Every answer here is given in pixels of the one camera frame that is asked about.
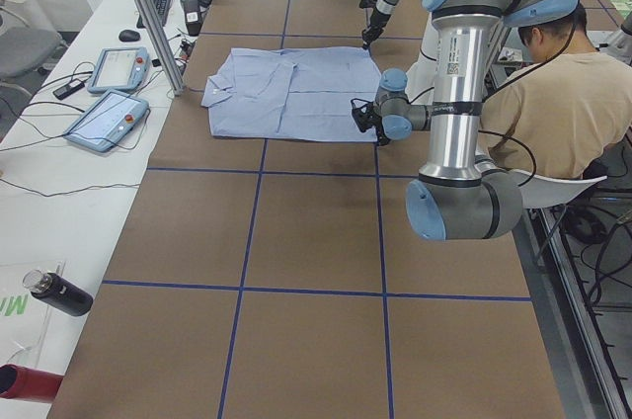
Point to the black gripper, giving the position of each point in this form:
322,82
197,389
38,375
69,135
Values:
379,132
369,35

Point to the light blue striped shirt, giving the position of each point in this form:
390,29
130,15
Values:
302,94

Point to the person in beige shirt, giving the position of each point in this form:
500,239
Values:
560,114

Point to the black box with label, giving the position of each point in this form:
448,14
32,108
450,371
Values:
193,17

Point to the black computer mouse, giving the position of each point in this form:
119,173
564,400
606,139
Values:
129,36

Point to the far blue teach pendant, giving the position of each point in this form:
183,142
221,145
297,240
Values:
121,69

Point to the blue teach pendant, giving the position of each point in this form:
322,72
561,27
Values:
121,69
102,126

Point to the near blue teach pendant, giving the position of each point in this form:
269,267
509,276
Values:
102,126

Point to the grey office chair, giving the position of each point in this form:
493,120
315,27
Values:
25,49

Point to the black water bottle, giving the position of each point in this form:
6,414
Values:
57,292

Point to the red cylinder bottle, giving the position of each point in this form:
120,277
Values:
27,384

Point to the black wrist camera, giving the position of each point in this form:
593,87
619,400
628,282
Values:
363,114
367,4

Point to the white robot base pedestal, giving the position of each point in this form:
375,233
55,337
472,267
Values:
421,74

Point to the aluminium frame post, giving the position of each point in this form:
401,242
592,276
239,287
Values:
154,27

